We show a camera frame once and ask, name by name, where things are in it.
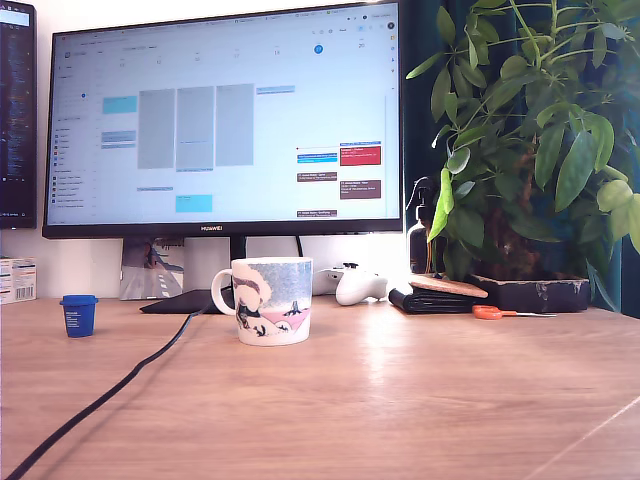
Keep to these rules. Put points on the white illustrated coffee mug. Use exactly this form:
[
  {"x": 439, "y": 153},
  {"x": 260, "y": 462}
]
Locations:
[{"x": 272, "y": 305}]

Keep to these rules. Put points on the round cork coaster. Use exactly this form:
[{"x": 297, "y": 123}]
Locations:
[{"x": 450, "y": 287}]

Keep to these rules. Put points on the black Huawei computer monitor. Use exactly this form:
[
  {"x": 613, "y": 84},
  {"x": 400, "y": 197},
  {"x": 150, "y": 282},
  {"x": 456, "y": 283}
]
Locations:
[{"x": 225, "y": 125}]

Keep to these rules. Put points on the white cardboard box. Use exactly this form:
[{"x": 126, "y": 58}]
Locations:
[{"x": 17, "y": 280}]

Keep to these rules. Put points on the white device behind mug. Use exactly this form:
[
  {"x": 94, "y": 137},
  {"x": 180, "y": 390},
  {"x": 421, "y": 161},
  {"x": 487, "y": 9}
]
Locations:
[{"x": 325, "y": 281}]

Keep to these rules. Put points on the blue coffee capsule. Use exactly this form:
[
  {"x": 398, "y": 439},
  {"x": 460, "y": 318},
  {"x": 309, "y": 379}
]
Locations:
[{"x": 79, "y": 317}]

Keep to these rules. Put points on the white game controller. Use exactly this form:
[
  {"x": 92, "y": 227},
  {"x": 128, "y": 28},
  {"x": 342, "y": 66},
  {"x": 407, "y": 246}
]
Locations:
[{"x": 357, "y": 290}]

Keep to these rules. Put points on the leaning picture card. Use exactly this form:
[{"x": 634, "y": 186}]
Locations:
[{"x": 150, "y": 272}]

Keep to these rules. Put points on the dark spray bottle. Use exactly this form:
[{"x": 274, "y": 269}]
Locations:
[{"x": 419, "y": 245}]

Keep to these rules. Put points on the green leafy houseplant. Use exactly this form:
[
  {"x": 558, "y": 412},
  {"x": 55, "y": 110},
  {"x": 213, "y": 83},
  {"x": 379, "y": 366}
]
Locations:
[{"x": 540, "y": 125}]

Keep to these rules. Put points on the black plant pot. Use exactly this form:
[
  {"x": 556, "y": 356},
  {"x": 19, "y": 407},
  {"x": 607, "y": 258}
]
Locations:
[{"x": 540, "y": 295}]

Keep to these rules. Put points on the black monitor stand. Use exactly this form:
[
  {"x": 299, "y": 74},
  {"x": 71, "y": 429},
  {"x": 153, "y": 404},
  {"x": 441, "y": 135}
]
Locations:
[{"x": 175, "y": 302}]

